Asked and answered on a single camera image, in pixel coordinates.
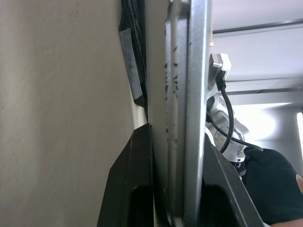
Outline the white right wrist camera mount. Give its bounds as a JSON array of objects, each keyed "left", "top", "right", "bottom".
[{"left": 207, "top": 52, "right": 232, "bottom": 92}]

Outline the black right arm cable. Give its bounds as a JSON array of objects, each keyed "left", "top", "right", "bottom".
[{"left": 215, "top": 75, "right": 264, "bottom": 154}]

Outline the person in black top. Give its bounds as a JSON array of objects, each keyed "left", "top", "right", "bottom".
[{"left": 242, "top": 148, "right": 303, "bottom": 227}]

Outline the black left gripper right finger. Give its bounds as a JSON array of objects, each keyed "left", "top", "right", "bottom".
[{"left": 201, "top": 133, "right": 265, "bottom": 227}]

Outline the silver laptop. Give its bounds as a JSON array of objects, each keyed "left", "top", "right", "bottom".
[{"left": 144, "top": 0, "right": 214, "bottom": 227}]

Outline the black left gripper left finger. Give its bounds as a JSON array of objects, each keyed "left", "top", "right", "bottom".
[{"left": 96, "top": 122, "right": 156, "bottom": 227}]

